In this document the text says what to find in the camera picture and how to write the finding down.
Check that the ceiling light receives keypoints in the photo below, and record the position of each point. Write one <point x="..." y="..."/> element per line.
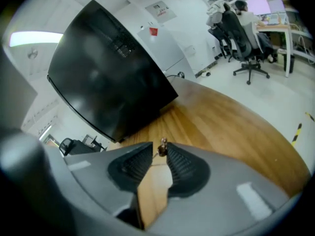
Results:
<point x="37" y="38"/>

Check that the red diamond sticker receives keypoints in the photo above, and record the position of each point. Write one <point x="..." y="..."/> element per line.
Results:
<point x="153" y="31"/>

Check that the metal spoon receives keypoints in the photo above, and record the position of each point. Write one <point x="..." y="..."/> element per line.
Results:
<point x="163" y="147"/>

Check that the tall white refrigerator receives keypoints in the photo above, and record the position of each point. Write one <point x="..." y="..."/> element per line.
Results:
<point x="165" y="50"/>

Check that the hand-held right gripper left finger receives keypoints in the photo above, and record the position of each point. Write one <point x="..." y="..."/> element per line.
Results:
<point x="98" y="171"/>

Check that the black mini fridge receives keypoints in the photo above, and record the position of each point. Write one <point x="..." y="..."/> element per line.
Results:
<point x="105" y="77"/>

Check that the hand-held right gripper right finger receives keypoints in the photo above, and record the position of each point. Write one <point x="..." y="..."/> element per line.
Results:
<point x="221" y="181"/>

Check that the grey wall panel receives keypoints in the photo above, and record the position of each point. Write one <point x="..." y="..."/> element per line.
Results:
<point x="161" y="11"/>

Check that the black waste bin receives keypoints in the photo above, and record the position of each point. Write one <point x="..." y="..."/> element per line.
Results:
<point x="289" y="64"/>

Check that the pink lit monitor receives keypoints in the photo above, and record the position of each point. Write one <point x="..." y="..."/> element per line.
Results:
<point x="257" y="5"/>

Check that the wooden top office desk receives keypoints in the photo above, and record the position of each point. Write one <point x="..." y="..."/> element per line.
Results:
<point x="278" y="28"/>

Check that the yellow black floor tape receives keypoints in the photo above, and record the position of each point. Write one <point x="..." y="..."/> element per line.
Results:
<point x="297" y="131"/>

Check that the white power strip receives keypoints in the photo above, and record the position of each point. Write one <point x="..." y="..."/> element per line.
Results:
<point x="206" y="72"/>

